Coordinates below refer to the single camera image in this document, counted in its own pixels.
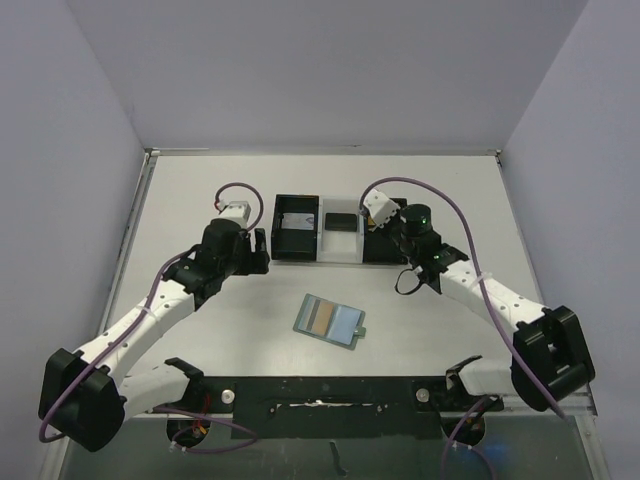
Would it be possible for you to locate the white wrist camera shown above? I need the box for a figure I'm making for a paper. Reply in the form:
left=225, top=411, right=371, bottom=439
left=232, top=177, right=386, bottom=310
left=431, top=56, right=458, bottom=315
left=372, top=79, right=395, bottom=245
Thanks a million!
left=219, top=201, right=251, bottom=228
left=363, top=189, right=400, bottom=228

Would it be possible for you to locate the black bin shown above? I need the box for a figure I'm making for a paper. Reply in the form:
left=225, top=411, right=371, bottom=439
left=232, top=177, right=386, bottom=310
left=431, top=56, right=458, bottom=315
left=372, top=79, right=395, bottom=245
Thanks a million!
left=362, top=190, right=408, bottom=265
left=271, top=194, right=319, bottom=262

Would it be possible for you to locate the aluminium front rail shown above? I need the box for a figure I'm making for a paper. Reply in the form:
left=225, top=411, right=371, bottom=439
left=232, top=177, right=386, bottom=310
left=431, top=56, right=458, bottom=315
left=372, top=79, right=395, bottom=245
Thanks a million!
left=58, top=372, right=599, bottom=419

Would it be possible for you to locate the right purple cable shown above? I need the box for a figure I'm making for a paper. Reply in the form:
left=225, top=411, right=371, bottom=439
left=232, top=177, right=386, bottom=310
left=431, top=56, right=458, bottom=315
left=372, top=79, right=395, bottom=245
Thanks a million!
left=358, top=175, right=566, bottom=419

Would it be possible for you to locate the purple cable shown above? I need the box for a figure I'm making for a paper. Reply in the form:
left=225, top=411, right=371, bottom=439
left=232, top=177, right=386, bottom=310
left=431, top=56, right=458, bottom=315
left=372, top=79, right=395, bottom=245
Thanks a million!
left=39, top=182, right=264, bottom=444
left=358, top=175, right=566, bottom=419

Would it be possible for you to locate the black right bin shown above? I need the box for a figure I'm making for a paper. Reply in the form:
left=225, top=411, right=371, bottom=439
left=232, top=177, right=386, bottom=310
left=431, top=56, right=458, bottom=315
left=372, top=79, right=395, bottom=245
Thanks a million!
left=362, top=190, right=408, bottom=265

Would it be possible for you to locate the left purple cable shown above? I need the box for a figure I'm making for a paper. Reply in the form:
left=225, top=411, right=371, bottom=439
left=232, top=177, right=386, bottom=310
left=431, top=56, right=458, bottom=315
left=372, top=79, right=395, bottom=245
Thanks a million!
left=39, top=182, right=264, bottom=444

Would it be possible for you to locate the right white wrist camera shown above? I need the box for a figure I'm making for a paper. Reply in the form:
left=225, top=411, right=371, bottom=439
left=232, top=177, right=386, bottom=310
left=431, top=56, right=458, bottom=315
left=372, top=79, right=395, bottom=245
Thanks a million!
left=363, top=189, right=400, bottom=228

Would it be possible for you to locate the black card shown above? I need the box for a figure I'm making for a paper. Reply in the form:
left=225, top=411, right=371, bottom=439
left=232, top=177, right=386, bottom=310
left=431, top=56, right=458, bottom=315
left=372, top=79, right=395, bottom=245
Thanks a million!
left=324, top=212, right=358, bottom=232

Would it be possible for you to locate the black left bin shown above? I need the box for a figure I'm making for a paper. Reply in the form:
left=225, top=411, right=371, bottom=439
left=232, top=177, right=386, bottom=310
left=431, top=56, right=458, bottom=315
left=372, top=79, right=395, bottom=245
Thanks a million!
left=271, top=194, right=319, bottom=262

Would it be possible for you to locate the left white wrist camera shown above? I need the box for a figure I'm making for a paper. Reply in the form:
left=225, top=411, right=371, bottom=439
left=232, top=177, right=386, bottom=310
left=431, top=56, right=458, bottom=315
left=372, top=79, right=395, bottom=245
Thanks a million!
left=219, top=201, right=251, bottom=228

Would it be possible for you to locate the green leather card holder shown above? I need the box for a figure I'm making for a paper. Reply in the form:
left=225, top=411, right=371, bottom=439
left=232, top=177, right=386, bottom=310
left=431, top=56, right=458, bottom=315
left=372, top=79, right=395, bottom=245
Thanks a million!
left=292, top=293, right=367, bottom=350

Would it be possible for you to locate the silver blue card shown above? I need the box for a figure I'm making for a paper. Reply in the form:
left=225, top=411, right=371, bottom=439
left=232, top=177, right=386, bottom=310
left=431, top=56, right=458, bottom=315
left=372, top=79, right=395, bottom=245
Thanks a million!
left=281, top=212, right=315, bottom=231

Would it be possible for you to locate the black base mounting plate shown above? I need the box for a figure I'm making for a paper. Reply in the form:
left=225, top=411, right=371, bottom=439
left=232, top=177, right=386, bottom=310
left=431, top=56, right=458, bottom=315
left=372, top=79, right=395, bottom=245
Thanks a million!
left=165, top=376, right=479, bottom=439

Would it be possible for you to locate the white middle bin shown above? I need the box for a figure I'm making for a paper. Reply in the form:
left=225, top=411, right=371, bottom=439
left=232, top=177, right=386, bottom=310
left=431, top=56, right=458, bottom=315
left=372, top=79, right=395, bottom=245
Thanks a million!
left=316, top=196, right=364, bottom=264

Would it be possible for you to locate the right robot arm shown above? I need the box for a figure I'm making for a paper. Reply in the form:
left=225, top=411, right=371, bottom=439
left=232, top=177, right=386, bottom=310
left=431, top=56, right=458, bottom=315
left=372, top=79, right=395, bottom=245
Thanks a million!
left=363, top=193, right=595, bottom=411

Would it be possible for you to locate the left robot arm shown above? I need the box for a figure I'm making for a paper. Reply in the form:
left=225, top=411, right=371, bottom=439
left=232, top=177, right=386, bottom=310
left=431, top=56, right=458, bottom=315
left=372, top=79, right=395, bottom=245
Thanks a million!
left=38, top=218, right=270, bottom=452

